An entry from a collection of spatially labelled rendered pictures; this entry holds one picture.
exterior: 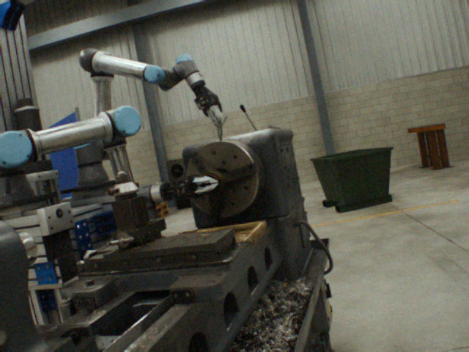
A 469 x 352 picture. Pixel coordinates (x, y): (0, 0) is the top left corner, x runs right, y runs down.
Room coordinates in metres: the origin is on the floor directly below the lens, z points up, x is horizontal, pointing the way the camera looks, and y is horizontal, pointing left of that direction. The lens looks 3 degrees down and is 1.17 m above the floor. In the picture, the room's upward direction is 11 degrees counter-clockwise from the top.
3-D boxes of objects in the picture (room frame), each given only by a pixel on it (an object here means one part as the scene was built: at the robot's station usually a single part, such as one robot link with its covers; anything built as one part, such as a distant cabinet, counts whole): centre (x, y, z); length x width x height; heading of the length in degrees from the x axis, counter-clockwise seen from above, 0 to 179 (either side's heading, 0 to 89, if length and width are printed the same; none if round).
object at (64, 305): (0.98, 0.49, 0.84); 0.04 x 0.04 x 0.10; 72
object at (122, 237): (1.14, 0.30, 0.99); 0.20 x 0.10 x 0.05; 162
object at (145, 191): (1.56, 0.36, 1.08); 0.11 x 0.08 x 0.09; 71
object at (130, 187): (1.12, 0.31, 1.13); 0.08 x 0.08 x 0.03
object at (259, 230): (1.41, 0.13, 0.89); 0.36 x 0.30 x 0.04; 72
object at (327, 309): (1.98, -0.33, 0.41); 0.34 x 0.17 x 0.82; 162
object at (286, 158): (2.07, -0.07, 1.06); 0.59 x 0.48 x 0.39; 162
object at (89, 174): (1.85, 0.66, 1.21); 0.15 x 0.15 x 0.10
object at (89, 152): (1.86, 0.66, 1.33); 0.13 x 0.12 x 0.14; 162
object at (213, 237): (1.09, 0.25, 0.95); 0.43 x 0.17 x 0.05; 72
